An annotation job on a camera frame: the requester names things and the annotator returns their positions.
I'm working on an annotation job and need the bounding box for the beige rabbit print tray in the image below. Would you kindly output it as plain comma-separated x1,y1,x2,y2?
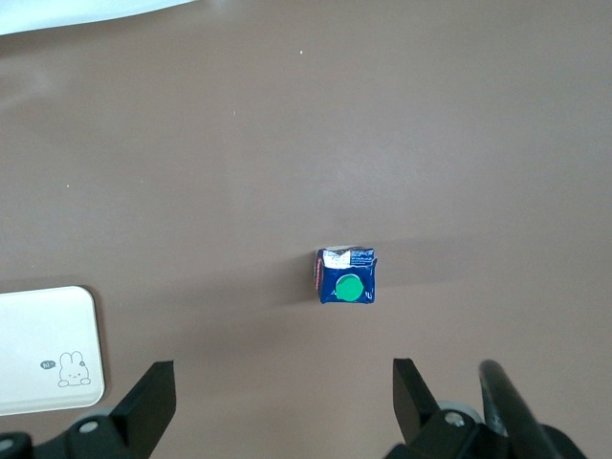
0,285,105,416

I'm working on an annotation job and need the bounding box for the blue milk carton green cap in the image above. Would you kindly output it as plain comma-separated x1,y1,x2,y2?
314,246,379,306

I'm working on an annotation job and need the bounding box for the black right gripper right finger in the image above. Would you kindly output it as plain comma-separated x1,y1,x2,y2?
386,358,508,459

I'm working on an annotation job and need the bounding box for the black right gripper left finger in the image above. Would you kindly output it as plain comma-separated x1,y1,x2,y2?
35,361,177,459

